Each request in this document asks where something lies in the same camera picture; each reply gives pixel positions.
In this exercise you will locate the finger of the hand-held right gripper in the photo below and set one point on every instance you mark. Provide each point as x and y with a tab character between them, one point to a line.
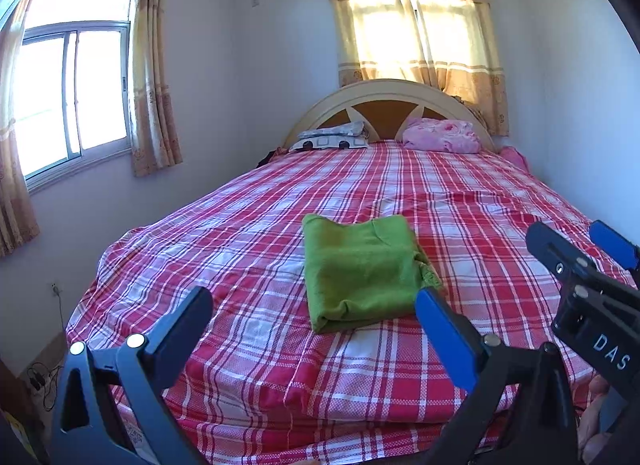
612	241
555	250

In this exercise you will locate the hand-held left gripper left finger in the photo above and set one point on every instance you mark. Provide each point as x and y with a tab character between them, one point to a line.
192	312

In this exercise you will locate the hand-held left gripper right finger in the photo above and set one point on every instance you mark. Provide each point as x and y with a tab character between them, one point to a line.
447	340

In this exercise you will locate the green striped knit sweater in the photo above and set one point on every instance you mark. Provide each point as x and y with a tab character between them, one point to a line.
360	270

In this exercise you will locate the person's right hand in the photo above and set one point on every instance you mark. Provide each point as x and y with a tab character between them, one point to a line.
592	410

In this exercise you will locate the pink cloth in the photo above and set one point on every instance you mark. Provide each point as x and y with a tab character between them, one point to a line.
515	157

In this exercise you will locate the bed with red plaid sheet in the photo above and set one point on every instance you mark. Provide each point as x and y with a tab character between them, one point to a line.
250	220

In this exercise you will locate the brown wooden furniture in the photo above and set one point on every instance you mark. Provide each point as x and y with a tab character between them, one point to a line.
42	360

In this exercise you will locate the pink floral pillow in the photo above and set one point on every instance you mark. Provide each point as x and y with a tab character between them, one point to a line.
440	135

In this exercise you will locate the dark cloth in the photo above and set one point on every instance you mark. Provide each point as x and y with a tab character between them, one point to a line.
270	158

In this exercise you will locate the white patterned pillow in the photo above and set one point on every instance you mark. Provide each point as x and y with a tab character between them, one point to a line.
327	137

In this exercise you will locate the sliding glass window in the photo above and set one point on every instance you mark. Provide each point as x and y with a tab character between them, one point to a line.
100	90

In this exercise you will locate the cream wooden headboard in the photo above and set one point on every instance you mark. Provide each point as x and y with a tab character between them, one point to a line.
330	105

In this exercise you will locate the yellow orange window curtain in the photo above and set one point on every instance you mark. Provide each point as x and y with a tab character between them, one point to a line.
425	20

